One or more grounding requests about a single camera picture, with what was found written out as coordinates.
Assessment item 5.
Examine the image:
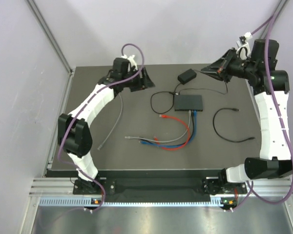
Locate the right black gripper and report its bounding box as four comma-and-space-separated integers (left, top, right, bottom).
200, 48, 256, 83

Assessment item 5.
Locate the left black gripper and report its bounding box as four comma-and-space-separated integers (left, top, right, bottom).
123, 66, 155, 92

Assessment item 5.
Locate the red ethernet cable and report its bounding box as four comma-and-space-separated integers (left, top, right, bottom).
153, 114, 191, 152

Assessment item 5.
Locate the black network switch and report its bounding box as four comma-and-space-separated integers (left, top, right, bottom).
174, 95, 203, 112

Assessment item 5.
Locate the black ethernet cable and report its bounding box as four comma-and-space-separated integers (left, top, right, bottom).
212, 107, 256, 143

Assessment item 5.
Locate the grey ethernet cable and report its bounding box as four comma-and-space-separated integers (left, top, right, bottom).
97, 94, 124, 151
125, 111, 194, 143

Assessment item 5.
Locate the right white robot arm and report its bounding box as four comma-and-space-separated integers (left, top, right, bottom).
200, 32, 293, 193

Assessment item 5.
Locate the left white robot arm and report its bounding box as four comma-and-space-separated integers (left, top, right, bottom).
58, 55, 155, 194

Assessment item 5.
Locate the black power adapter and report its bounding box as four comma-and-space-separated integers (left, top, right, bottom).
177, 69, 197, 85

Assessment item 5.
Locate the black power adapter cable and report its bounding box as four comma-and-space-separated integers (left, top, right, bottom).
150, 69, 230, 115

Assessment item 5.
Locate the blue ethernet cable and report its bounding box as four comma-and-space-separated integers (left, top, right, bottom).
140, 111, 198, 149

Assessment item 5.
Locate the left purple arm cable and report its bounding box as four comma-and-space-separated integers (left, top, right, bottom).
38, 43, 145, 230

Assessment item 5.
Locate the perforated cable duct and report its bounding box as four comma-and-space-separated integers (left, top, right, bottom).
39, 197, 224, 207

